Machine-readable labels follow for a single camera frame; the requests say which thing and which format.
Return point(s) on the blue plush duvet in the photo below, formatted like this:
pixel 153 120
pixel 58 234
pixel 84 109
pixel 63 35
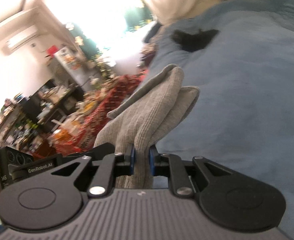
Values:
pixel 244 117

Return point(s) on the silver refrigerator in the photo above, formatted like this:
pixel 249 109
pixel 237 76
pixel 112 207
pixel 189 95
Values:
pixel 68 70

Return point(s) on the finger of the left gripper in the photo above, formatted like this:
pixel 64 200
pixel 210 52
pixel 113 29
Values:
pixel 96 153

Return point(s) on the dark cluttered shelf unit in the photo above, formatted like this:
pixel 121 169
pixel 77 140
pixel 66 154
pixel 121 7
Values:
pixel 30 120

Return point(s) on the black cat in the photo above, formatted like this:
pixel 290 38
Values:
pixel 193 42

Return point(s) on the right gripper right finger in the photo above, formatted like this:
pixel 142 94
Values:
pixel 172 167

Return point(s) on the green window curtain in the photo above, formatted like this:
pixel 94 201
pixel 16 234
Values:
pixel 98 24

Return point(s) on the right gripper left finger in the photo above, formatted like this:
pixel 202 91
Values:
pixel 111 167

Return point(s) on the white wall air conditioner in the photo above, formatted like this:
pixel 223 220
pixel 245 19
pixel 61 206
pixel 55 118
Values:
pixel 21 38

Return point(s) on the grey knit polo shirt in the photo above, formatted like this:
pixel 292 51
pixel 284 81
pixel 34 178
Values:
pixel 147 116

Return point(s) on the red patterned tablecloth table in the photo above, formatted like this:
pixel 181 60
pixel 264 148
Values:
pixel 110 96

